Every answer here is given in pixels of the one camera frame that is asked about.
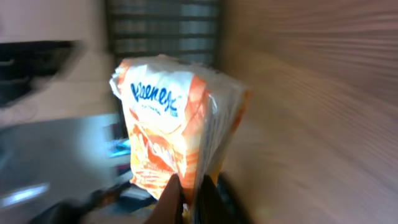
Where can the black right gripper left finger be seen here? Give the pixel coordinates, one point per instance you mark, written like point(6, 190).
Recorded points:
point(169, 207)

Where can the orange snack packet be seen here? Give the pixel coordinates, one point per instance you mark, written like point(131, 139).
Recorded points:
point(180, 118)

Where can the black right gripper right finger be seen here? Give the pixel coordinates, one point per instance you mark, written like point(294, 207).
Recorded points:
point(219, 203)

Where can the grey plastic shopping basket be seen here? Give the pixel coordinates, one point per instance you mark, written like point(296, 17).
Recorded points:
point(186, 29)

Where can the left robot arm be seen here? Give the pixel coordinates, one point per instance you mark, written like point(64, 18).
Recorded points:
point(55, 141)

